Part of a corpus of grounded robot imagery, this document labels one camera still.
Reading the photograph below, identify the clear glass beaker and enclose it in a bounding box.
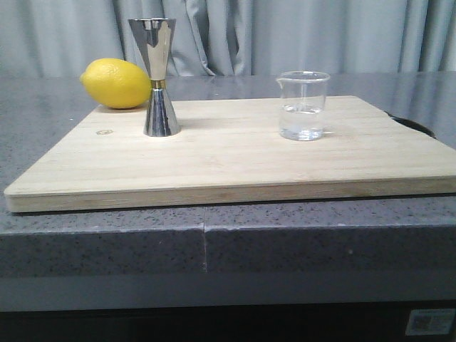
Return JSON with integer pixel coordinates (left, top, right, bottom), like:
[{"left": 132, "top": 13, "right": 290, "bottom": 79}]
[{"left": 276, "top": 71, "right": 331, "bottom": 141}]

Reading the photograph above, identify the steel double jigger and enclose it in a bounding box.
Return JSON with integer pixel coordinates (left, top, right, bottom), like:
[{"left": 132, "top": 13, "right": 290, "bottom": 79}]
[{"left": 128, "top": 18, "right": 180, "bottom": 137}]

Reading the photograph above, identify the wooden cutting board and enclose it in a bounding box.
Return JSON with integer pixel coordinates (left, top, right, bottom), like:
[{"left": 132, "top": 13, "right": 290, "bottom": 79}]
[{"left": 4, "top": 96, "right": 455, "bottom": 212}]

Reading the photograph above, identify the yellow lemon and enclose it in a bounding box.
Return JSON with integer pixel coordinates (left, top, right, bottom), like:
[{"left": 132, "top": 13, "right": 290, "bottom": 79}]
[{"left": 80, "top": 58, "right": 151, "bottom": 109}]

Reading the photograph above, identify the grey curtain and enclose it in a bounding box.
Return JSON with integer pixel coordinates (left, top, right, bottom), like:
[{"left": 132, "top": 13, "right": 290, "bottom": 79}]
[{"left": 1, "top": 1, "right": 455, "bottom": 78}]

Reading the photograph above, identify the QR code sticker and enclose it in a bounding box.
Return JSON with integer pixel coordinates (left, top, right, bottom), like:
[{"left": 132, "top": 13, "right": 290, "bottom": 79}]
[{"left": 405, "top": 309, "right": 455, "bottom": 336}]

